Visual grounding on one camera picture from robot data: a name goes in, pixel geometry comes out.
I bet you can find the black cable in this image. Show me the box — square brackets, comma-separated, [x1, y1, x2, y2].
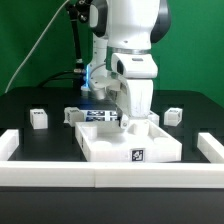
[38, 70, 83, 88]

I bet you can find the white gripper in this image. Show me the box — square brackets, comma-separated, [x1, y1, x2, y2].
[111, 53, 158, 129]

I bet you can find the white square tabletop part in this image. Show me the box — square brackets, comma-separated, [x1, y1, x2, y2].
[75, 120, 182, 163]

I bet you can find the white cable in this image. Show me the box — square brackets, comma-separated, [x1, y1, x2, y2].
[4, 0, 72, 94]

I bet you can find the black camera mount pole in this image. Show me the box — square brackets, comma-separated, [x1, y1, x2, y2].
[65, 0, 93, 87]

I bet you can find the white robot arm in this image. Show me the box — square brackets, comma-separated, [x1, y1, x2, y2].
[88, 0, 171, 129]

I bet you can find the blue fiducial marker sheet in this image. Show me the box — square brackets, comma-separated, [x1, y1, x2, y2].
[86, 110, 117, 121]

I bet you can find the white U-shaped fence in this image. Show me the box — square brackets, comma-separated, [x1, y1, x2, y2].
[0, 129, 224, 189]

